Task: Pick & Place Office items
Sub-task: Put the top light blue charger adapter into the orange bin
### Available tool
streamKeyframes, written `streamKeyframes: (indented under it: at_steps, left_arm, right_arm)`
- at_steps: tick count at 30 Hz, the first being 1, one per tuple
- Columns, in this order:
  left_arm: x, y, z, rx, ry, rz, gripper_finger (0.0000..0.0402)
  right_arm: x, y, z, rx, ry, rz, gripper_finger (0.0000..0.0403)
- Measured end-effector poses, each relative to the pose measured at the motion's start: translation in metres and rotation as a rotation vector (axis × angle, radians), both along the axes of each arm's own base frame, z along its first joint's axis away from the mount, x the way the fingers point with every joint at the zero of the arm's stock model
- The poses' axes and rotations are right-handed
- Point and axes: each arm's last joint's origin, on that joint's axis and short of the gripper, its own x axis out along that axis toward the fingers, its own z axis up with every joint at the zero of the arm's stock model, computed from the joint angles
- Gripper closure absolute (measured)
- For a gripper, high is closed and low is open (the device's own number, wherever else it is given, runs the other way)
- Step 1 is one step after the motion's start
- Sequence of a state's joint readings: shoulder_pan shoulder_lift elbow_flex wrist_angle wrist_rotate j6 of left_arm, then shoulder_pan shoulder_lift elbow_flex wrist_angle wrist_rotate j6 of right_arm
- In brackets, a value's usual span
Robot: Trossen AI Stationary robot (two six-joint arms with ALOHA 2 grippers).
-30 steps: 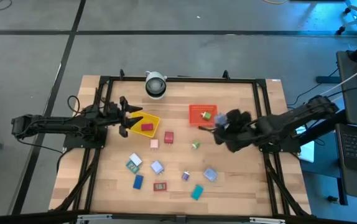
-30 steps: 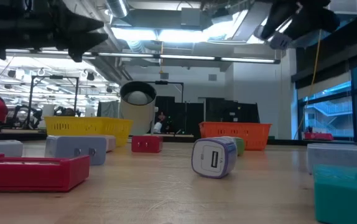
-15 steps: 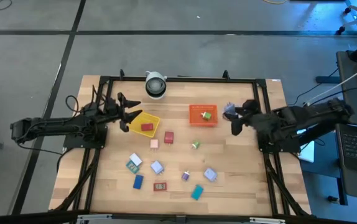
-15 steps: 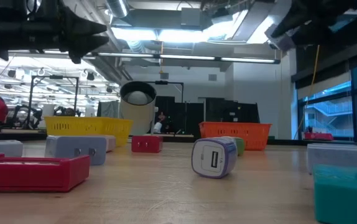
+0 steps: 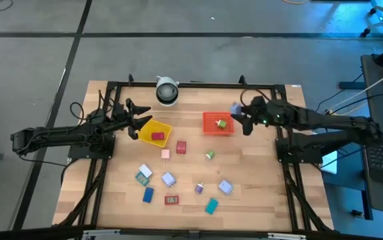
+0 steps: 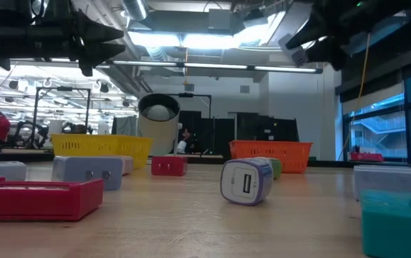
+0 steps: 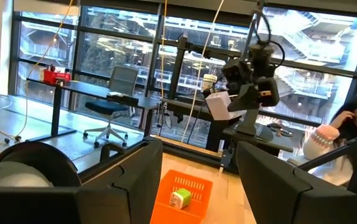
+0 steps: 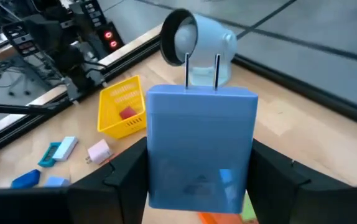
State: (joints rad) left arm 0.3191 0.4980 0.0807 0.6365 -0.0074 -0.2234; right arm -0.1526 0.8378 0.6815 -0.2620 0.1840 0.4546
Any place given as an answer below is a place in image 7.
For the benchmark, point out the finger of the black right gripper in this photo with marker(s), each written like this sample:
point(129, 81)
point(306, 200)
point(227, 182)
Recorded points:
point(245, 99)

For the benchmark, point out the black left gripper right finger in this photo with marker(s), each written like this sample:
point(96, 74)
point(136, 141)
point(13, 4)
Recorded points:
point(278, 193)

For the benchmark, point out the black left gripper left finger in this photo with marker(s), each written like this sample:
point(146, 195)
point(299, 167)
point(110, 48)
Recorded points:
point(128, 193)

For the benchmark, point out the lavender multi-port USB charger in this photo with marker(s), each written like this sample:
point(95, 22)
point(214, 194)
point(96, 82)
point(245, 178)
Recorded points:
point(219, 105)

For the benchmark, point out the green white charger cube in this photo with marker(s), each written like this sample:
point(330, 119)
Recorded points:
point(181, 197)

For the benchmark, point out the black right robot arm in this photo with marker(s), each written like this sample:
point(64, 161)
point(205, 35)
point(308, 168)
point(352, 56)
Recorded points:
point(247, 124)

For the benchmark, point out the white cup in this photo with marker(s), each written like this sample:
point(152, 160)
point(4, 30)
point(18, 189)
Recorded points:
point(209, 81)

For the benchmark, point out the orange plastic basket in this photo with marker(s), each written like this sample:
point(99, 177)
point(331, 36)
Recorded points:
point(166, 214)

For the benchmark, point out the black table clamp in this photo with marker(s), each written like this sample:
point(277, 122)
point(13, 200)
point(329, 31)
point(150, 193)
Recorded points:
point(111, 146)

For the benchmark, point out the black desk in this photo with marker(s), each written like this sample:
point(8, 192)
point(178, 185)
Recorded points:
point(88, 90)
point(191, 109)

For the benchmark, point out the black rig strut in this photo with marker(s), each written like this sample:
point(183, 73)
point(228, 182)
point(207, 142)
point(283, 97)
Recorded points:
point(327, 157)

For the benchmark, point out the person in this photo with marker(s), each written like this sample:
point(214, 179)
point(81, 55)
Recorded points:
point(321, 140)

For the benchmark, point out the black flat desk device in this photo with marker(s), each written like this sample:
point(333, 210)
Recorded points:
point(124, 99)

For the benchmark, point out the red storage box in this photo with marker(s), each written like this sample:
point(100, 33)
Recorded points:
point(55, 77)

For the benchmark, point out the black table frame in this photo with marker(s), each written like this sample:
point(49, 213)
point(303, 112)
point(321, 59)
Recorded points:
point(184, 152)

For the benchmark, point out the black window frame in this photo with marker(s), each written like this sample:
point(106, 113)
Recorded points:
point(178, 71)

